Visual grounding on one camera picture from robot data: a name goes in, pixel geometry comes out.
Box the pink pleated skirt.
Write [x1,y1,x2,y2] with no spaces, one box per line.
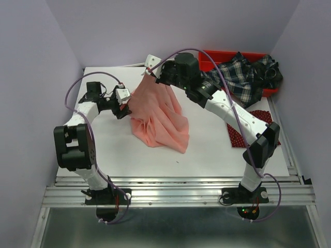
[128,74,189,153]

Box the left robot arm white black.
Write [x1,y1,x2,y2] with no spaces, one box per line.
[53,82,131,204]

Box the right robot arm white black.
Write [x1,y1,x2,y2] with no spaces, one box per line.
[146,53,280,202]

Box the red plastic bin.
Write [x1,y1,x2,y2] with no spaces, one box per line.
[198,50,280,98]

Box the plaid navy skirt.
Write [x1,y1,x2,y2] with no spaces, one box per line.
[201,52,283,108]

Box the red polka dot skirt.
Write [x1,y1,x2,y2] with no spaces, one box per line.
[226,110,281,149]

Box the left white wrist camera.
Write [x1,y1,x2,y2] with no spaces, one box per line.
[115,88,131,105]

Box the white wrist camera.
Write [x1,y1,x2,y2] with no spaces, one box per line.
[144,54,162,78]
[115,88,131,105]

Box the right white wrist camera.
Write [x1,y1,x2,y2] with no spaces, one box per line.
[144,54,162,78]

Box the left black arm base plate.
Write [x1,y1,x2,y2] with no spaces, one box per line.
[81,187,132,225]

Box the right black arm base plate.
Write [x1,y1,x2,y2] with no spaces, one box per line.
[219,187,269,222]

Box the aluminium frame rail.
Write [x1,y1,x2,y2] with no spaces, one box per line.
[32,106,320,247]

